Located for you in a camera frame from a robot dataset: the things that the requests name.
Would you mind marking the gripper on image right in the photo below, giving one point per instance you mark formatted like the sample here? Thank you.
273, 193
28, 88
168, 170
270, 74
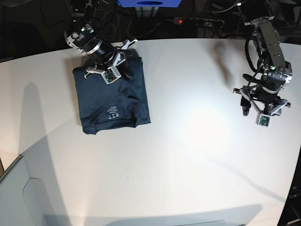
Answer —
262, 101

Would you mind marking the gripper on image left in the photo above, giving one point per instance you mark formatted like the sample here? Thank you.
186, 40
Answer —
113, 56

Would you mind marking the blue T-shirt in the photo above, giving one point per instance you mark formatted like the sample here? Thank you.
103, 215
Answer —
112, 106

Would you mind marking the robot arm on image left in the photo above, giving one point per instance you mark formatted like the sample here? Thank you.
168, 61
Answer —
87, 35

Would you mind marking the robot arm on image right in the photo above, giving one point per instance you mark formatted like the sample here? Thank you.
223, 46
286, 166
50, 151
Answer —
265, 57

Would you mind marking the blue box with oval hole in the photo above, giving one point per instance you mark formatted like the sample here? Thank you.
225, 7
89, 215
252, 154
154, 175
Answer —
149, 3

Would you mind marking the black power strip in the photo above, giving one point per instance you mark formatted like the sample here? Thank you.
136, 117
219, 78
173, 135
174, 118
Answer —
199, 22

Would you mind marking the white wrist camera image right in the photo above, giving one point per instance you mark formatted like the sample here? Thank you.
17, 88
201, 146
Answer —
263, 120

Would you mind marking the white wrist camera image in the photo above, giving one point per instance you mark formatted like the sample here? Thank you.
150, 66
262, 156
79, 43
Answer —
110, 75
263, 120

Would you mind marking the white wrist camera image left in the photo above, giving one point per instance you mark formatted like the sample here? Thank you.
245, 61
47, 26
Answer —
110, 75

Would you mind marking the aluminium profile post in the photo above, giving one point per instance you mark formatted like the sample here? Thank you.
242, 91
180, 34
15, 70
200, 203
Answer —
146, 11

